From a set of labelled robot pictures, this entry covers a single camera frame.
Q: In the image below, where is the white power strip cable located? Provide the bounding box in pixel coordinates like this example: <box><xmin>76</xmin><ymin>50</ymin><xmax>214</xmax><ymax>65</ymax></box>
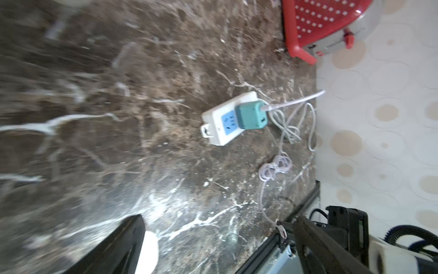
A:
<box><xmin>266</xmin><ymin>100</ymin><xmax>317</xmax><ymax>153</ymax></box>

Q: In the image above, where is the red chrome toaster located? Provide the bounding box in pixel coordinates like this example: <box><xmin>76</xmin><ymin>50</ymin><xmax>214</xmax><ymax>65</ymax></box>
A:
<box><xmin>282</xmin><ymin>0</ymin><xmax>385</xmax><ymax>65</ymax></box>

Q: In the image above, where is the teal USB wall charger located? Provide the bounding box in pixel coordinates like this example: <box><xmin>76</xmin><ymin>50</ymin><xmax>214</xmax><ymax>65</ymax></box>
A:
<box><xmin>236</xmin><ymin>100</ymin><xmax>268</xmax><ymax>130</ymax></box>

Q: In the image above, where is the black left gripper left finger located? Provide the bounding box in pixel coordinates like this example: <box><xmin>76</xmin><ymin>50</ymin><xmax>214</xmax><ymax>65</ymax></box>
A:
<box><xmin>65</xmin><ymin>215</ymin><xmax>146</xmax><ymax>274</ymax></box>

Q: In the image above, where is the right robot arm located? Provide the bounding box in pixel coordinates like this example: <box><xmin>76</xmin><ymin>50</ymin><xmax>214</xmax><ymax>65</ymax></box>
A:
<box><xmin>311</xmin><ymin>206</ymin><xmax>438</xmax><ymax>274</ymax></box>

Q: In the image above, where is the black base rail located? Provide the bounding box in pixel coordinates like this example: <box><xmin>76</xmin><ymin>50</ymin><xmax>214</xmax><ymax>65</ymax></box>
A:
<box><xmin>237</xmin><ymin>180</ymin><xmax>321</xmax><ymax>274</ymax></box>

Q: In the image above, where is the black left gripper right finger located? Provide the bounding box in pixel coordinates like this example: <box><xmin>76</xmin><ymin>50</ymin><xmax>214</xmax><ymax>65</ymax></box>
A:
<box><xmin>293</xmin><ymin>216</ymin><xmax>371</xmax><ymax>274</ymax></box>

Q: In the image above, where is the white earbud charging case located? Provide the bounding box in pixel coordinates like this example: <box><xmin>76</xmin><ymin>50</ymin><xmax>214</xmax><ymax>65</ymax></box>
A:
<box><xmin>135</xmin><ymin>231</ymin><xmax>159</xmax><ymax>274</ymax></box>

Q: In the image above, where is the white USB charging cable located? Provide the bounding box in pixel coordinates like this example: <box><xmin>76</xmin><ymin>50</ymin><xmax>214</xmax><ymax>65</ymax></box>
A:
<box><xmin>258</xmin><ymin>90</ymin><xmax>326</xmax><ymax>240</ymax></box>

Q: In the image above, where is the white power strip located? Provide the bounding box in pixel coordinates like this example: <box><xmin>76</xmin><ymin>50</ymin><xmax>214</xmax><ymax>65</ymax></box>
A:
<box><xmin>200</xmin><ymin>91</ymin><xmax>258</xmax><ymax>146</ymax></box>

